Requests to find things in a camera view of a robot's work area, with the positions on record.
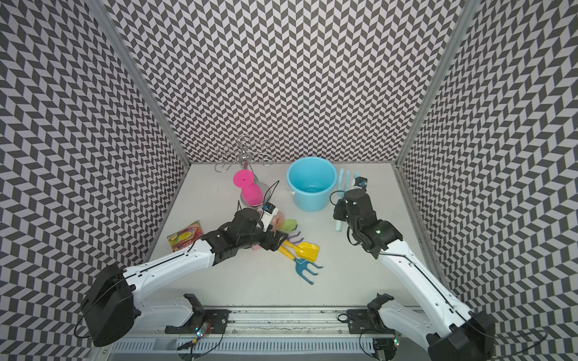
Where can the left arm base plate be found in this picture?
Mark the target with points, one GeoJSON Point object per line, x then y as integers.
{"type": "Point", "coordinates": [216, 319]}

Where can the chrome wire glass rack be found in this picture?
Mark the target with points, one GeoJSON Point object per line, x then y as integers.
{"type": "Point", "coordinates": [245, 151]}

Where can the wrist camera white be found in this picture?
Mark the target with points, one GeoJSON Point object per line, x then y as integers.
{"type": "Point", "coordinates": [361, 182]}
{"type": "Point", "coordinates": [269, 211]}

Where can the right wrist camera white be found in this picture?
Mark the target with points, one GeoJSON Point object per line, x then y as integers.
{"type": "Point", "coordinates": [361, 182]}

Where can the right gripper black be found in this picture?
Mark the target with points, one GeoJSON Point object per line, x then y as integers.
{"type": "Point", "coordinates": [340, 207]}

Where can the aluminium front rail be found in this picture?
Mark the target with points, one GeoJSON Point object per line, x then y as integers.
{"type": "Point", "coordinates": [258, 331]}

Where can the purple rake pink handle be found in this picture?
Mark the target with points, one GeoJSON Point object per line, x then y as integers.
{"type": "Point", "coordinates": [295, 239]}

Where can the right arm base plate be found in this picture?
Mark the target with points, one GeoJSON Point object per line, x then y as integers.
{"type": "Point", "coordinates": [366, 321]}

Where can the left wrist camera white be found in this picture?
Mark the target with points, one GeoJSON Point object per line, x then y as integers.
{"type": "Point", "coordinates": [269, 211]}

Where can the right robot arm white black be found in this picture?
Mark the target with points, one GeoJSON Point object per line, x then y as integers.
{"type": "Point", "coordinates": [448, 329]}

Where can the light blue toy fork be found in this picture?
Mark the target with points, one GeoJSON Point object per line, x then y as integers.
{"type": "Point", "coordinates": [346, 180]}

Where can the turquoise plastic bucket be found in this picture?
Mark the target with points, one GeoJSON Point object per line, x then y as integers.
{"type": "Point", "coordinates": [311, 180]}

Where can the yellow toy shovel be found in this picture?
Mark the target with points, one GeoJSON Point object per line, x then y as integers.
{"type": "Point", "coordinates": [304, 250]}

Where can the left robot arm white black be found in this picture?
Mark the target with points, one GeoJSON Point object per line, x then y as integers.
{"type": "Point", "coordinates": [117, 302]}

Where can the blue rake yellow handle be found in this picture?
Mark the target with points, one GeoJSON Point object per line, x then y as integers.
{"type": "Point", "coordinates": [301, 265]}

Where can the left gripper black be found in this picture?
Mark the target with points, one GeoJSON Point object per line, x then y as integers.
{"type": "Point", "coordinates": [269, 244]}

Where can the orange candy bag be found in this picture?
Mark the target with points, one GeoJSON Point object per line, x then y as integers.
{"type": "Point", "coordinates": [185, 237]}

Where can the clear pink plastic glass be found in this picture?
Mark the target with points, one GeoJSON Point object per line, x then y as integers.
{"type": "Point", "coordinates": [277, 221]}

